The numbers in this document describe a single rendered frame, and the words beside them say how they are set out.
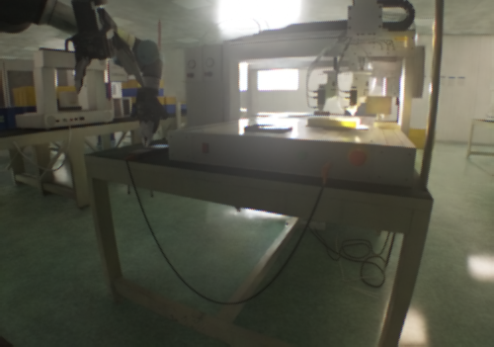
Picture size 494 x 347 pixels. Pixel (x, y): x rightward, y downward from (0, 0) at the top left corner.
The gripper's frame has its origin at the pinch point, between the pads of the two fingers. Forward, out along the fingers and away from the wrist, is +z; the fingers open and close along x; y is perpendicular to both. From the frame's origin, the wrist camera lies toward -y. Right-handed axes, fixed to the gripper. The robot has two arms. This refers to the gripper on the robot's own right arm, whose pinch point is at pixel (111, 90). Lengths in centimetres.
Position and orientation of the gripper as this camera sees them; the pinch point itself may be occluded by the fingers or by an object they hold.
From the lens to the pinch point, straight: 71.5
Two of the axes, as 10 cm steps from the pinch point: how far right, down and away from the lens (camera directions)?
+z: -0.3, 8.0, 6.0
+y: 2.0, 6.0, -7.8
